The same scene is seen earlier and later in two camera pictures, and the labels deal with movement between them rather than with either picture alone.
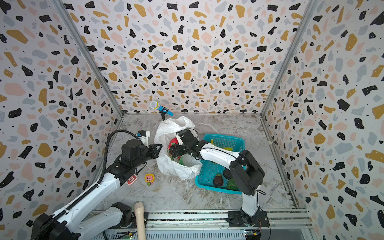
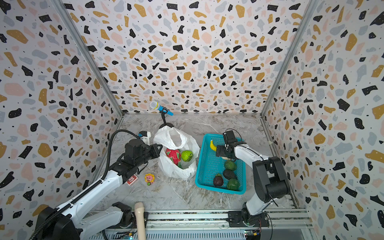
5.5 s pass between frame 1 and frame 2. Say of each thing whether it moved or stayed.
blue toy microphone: stayed
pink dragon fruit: moved
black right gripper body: moved
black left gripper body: stayed
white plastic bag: moved
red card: stayed
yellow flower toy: stayed
